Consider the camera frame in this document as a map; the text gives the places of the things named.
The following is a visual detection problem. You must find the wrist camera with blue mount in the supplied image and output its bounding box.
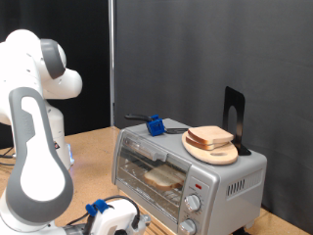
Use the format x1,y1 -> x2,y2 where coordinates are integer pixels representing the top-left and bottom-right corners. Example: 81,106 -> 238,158
130,213 -> 152,235

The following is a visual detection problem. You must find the metal spatula with blue block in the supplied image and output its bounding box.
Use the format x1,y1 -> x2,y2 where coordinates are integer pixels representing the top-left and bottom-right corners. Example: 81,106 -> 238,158
124,114 -> 190,137

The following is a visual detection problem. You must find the blue cable clip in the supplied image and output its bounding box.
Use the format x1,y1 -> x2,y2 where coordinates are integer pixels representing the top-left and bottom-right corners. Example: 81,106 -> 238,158
85,199 -> 111,217

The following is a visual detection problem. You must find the silver toaster oven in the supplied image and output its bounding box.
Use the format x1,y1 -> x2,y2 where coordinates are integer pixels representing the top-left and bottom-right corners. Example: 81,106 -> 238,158
112,117 -> 268,235

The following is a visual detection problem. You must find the black fabric backdrop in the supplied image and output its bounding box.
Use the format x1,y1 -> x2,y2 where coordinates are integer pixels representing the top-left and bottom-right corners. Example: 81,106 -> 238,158
0,0 -> 112,150

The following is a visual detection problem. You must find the glass oven door with handle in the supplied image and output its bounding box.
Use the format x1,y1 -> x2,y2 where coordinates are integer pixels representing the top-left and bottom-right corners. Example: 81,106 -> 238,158
113,130 -> 194,226

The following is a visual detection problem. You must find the oval wooden cutting board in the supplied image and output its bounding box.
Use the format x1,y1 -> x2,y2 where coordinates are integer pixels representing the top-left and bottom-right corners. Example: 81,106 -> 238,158
181,131 -> 240,166

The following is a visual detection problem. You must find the white bread slice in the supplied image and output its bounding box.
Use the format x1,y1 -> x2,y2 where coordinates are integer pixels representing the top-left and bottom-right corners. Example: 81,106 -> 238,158
185,135 -> 231,152
187,125 -> 235,146
143,164 -> 186,192

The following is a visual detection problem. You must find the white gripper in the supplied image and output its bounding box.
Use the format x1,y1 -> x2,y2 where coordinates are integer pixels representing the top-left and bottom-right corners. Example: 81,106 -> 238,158
92,199 -> 141,235

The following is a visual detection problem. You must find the vertical metal pole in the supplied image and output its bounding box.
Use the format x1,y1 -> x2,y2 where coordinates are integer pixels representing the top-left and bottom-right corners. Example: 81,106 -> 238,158
108,0 -> 116,127

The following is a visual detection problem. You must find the wire oven rack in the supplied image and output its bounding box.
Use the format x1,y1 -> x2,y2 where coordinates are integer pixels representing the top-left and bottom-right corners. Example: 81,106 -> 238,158
118,156 -> 187,218

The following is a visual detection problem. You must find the silver oven knob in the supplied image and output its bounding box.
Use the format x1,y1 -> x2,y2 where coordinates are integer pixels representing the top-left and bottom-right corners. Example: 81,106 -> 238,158
184,194 -> 202,212
179,218 -> 198,235

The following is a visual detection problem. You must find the black metal bookend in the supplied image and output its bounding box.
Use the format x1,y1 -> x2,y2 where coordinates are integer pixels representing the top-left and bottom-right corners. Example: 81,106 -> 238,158
222,86 -> 252,157

